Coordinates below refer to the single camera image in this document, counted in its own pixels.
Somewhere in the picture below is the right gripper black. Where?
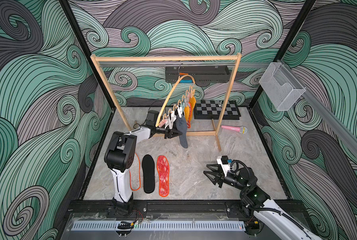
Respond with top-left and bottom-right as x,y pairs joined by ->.
205,162 -> 248,193

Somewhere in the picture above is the grey insole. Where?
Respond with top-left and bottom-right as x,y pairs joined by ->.
175,117 -> 188,149

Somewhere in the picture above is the red patterned insole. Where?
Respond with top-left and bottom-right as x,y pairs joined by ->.
156,155 -> 170,198
186,103 -> 193,129
130,153 -> 141,191

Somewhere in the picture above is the black insole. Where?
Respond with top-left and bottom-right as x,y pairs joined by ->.
141,155 -> 155,194

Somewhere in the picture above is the curved wooden clip hanger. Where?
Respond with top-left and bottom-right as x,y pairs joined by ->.
155,74 -> 196,128

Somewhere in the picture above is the red patterned insole front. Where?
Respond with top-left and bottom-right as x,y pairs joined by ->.
130,153 -> 141,191

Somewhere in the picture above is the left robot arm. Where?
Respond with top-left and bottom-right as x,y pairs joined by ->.
104,110 -> 182,216

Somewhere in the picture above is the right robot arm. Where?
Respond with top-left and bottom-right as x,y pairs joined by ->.
203,160 -> 321,240

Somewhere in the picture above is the orange yellow insole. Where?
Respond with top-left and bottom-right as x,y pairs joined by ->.
189,97 -> 196,117
183,106 -> 190,121

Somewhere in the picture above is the black white chessboard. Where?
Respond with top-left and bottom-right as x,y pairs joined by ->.
194,100 -> 241,120

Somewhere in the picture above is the pink toy microphone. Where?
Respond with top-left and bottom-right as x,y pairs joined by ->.
221,125 -> 247,134

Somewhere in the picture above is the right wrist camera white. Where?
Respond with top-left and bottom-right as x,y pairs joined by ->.
216,156 -> 232,176

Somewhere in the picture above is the black wall tool shelf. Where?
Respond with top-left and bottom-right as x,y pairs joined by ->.
165,65 -> 231,85

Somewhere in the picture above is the white slotted cable duct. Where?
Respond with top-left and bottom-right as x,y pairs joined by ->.
71,220 -> 245,232

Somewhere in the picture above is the clear plastic wall bin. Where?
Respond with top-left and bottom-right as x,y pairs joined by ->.
259,62 -> 305,112

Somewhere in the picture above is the wooden clothes rack frame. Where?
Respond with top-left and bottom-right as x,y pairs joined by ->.
90,53 -> 242,153

